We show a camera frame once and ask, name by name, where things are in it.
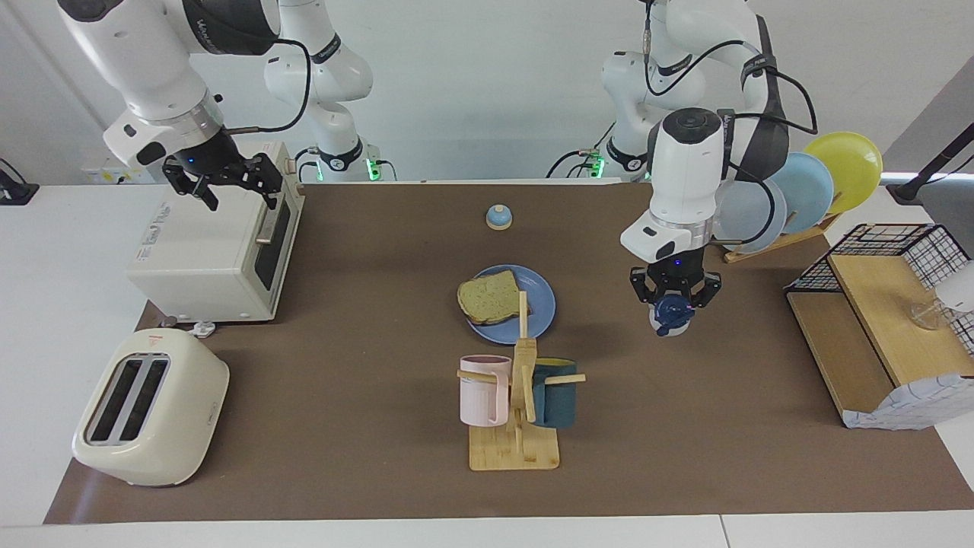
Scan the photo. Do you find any wooden plate rack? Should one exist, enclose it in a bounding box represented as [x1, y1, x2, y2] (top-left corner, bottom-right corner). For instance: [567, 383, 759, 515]
[719, 213, 844, 264]

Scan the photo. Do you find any white checked cloth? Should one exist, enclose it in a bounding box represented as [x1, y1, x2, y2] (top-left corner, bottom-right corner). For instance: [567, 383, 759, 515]
[843, 373, 974, 431]

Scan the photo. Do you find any pink mug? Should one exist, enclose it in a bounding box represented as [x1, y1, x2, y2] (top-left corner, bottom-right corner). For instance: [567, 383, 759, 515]
[459, 355, 513, 427]

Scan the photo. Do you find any black wire basket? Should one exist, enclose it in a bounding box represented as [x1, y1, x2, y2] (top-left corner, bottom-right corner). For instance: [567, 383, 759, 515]
[785, 223, 974, 355]

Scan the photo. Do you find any clear drinking glass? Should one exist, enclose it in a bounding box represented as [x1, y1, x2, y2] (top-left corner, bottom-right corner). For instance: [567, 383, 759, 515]
[909, 299, 948, 330]

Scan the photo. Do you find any brown table mat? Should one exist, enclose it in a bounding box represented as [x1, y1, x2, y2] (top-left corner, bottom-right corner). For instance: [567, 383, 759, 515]
[44, 183, 974, 524]

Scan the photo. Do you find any yellow plate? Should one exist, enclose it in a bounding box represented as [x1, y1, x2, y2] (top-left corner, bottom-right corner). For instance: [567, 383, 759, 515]
[804, 131, 883, 215]

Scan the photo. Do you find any white toaster oven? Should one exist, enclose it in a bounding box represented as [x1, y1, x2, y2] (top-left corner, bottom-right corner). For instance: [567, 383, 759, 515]
[126, 143, 305, 323]

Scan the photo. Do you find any black base cable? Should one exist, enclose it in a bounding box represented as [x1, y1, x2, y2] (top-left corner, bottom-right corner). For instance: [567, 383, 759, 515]
[546, 118, 617, 180]
[293, 145, 396, 183]

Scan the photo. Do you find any translucent bottle navy cap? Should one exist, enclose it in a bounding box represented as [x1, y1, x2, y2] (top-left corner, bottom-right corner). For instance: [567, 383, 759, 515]
[648, 295, 695, 338]

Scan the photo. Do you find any cream two-slot toaster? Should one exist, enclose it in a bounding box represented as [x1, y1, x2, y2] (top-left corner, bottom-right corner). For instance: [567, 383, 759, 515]
[72, 329, 231, 488]

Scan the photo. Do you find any wooden mug tree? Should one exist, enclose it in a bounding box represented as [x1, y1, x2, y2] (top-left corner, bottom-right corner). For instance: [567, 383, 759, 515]
[457, 291, 587, 471]

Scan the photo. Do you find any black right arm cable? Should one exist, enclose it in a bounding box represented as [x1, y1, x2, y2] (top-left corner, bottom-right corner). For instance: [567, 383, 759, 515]
[228, 38, 313, 136]

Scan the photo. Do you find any black clamp mount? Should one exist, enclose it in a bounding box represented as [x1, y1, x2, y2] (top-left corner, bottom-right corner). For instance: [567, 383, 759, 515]
[0, 158, 40, 206]

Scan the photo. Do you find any white toaster power cord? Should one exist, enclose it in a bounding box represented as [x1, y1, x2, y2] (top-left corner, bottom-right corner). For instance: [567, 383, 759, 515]
[156, 316, 218, 339]

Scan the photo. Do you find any blue round plate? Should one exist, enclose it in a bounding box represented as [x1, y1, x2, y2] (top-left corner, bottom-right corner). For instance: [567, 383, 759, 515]
[463, 264, 557, 345]

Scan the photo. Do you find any wooden shelf unit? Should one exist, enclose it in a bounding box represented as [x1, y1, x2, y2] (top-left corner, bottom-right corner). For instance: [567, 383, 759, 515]
[785, 253, 974, 429]

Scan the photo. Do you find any black camera stand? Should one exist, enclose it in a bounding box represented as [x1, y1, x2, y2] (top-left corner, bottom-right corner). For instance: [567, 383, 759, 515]
[886, 122, 974, 206]

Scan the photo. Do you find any slice of toast bread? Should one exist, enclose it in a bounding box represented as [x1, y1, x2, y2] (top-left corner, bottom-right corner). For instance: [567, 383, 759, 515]
[457, 269, 533, 325]

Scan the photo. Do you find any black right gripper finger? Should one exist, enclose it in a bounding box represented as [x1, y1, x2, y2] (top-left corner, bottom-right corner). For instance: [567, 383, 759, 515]
[240, 152, 285, 211]
[161, 162, 221, 212]

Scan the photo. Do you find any white rounded object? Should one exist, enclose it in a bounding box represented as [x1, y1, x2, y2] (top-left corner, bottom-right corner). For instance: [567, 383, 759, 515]
[934, 261, 974, 314]

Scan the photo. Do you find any pale grey plate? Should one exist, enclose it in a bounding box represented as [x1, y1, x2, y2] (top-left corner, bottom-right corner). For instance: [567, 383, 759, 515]
[711, 179, 788, 254]

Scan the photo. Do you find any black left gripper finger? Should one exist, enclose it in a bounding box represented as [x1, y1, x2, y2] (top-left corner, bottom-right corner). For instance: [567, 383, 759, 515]
[629, 266, 660, 308]
[688, 272, 723, 310]

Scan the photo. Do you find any light blue plate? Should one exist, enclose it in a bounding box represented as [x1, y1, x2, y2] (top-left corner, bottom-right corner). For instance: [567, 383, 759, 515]
[776, 152, 836, 234]

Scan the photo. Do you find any teal mug yellow inside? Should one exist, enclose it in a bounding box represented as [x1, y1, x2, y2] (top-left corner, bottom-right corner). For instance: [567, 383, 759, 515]
[530, 357, 579, 429]

